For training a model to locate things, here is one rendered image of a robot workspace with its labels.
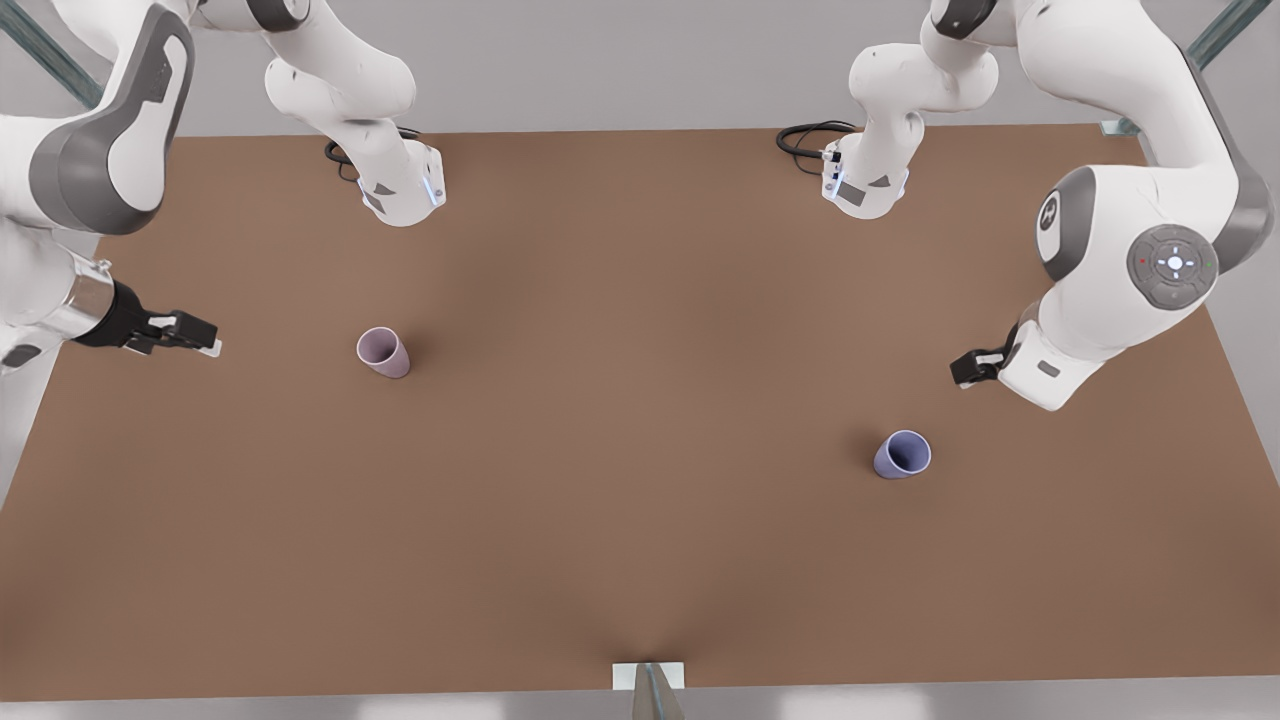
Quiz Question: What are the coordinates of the purple cup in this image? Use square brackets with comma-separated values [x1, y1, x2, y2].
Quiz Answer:
[873, 430, 933, 480]

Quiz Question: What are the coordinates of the pink cup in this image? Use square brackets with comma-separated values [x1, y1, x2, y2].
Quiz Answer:
[357, 326, 412, 380]

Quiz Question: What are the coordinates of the black cable loop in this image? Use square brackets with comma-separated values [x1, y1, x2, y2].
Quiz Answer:
[776, 121, 861, 177]
[324, 127, 422, 183]

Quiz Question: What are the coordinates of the silver frame post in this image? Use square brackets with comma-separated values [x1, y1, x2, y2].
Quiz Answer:
[1100, 0, 1273, 137]
[613, 661, 687, 720]
[0, 8, 105, 109]

